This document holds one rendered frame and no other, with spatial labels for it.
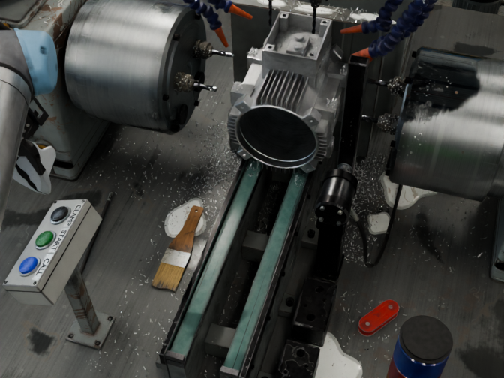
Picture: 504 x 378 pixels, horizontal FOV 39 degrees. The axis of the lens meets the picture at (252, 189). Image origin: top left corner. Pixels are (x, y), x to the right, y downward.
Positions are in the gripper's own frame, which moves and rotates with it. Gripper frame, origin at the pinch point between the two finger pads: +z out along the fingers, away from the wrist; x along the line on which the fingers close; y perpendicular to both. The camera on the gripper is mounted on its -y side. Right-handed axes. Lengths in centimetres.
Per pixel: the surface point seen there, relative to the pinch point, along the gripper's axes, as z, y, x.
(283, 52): 7.5, 38.6, -26.6
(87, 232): 9.1, -0.7, -3.5
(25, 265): 4.9, -10.5, -0.1
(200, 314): 27.8, -2.8, -16.3
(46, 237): 4.9, -5.0, -0.8
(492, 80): 19, 39, -60
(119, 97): 5.1, 27.9, 2.5
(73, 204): 5.7, 2.3, -1.3
